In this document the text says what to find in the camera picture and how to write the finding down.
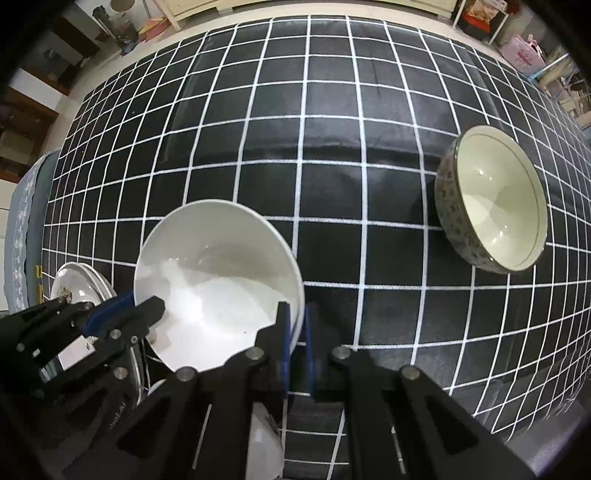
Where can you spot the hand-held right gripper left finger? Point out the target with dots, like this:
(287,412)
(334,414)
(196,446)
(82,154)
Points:
(284,355)

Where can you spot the broom with red dustpan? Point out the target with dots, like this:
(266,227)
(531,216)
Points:
(154,27)

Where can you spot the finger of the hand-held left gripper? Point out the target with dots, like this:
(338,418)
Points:
(41,327)
(117,314)

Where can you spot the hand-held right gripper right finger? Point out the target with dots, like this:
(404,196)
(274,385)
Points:
(310,355)

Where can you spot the cream television cabinet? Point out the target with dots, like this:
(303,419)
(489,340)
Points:
(277,9)

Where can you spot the pink bag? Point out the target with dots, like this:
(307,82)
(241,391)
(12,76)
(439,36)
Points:
(524,53)

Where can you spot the green patterned bowl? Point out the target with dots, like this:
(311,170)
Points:
(498,207)

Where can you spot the plain white bowl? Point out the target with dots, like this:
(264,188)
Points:
(217,286)

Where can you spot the black white grid tablecloth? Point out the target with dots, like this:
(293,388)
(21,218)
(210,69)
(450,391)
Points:
(323,138)

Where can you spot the upright vacuum cleaner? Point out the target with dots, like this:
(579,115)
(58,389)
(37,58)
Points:
(117,27)

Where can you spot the blue and white bowl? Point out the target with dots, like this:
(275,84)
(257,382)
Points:
(265,445)

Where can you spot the green leaf print plate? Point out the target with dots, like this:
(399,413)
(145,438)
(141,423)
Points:
(74,284)

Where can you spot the grey floral covered chair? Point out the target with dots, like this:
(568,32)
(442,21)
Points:
(25,230)

